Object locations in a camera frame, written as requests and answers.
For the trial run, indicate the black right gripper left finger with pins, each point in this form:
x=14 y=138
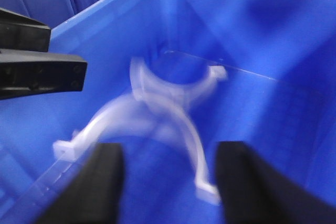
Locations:
x=93 y=196

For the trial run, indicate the white PVC pipe piece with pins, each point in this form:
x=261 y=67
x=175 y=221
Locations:
x=151 y=116

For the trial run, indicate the white pipe clamp upper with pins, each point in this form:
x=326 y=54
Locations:
x=145 y=82

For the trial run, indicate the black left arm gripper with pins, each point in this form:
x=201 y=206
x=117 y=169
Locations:
x=27 y=66

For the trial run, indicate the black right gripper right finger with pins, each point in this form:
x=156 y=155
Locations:
x=252 y=191

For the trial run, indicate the large blue target bin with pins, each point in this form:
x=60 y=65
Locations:
x=278 y=98

